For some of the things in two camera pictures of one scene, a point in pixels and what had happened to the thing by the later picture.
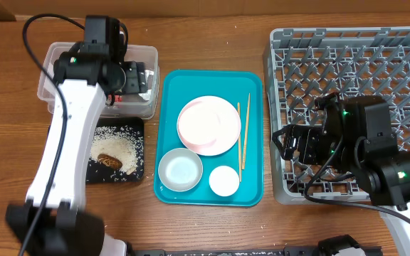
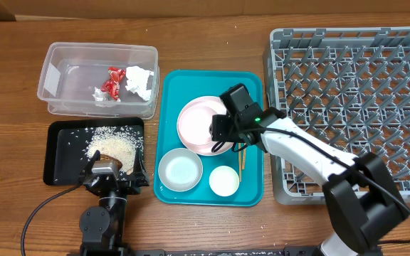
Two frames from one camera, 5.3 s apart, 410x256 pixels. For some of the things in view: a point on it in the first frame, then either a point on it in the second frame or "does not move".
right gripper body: [314, 146] to [224, 129]
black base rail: [270, 251] does not move
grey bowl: [180, 170] does not move
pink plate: [208, 125] does not move
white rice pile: [122, 142] does not move
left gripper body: [135, 79] to [128, 188]
